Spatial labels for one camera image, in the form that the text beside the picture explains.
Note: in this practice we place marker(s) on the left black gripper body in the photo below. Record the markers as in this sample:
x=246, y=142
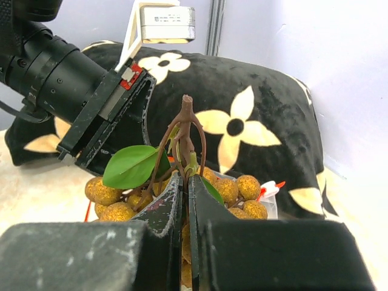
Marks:
x=74, y=108

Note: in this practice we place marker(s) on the clear zip top bag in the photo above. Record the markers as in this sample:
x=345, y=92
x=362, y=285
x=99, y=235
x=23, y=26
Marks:
x=244, y=197

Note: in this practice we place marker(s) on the brown longan bunch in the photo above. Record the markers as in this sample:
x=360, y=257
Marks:
x=185, y=233

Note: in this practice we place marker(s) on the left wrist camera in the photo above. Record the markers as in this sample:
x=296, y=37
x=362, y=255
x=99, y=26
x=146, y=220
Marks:
x=156, y=22

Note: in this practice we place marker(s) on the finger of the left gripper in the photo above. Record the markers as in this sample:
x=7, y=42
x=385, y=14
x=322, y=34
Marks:
x=145, y=109

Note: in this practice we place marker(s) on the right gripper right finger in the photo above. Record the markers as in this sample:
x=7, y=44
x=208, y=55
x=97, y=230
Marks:
x=272, y=251

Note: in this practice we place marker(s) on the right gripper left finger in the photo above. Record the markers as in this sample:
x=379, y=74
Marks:
x=91, y=251

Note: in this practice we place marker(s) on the black floral pillow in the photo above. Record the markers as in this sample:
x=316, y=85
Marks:
x=257, y=121

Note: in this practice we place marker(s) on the aluminium frame post left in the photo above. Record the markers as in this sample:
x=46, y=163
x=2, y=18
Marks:
x=214, y=27

